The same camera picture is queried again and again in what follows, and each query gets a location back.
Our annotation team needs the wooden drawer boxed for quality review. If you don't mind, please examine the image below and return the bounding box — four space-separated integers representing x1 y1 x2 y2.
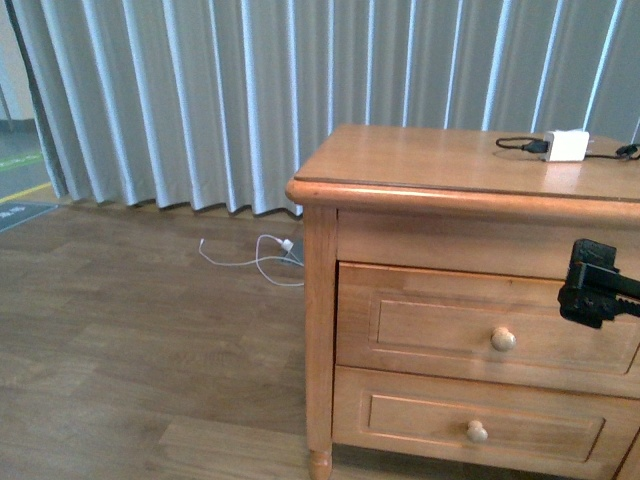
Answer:
336 263 639 398
333 367 639 479

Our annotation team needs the white plug on floor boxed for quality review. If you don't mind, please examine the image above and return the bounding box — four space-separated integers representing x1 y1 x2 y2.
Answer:
275 238 294 252

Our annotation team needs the grey floor socket box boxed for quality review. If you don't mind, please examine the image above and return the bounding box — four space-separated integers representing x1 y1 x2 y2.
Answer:
277 240 304 267

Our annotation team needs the dark floor mat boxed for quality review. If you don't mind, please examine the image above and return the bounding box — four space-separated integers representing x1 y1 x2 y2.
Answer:
0 201 58 233

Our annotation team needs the wooden nightstand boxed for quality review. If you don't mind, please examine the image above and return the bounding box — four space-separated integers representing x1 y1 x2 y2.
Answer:
287 125 639 479

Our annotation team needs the grey curtain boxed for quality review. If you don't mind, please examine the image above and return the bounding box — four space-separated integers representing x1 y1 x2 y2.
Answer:
1 1 639 214

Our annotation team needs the white floor cable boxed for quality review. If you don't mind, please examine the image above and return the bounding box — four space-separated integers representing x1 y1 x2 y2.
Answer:
198 233 305 288

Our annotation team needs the white charger adapter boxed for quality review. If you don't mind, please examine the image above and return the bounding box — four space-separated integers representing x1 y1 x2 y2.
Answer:
539 130 590 162

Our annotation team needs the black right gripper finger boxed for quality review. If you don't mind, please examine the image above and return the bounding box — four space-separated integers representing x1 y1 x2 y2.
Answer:
557 239 639 329

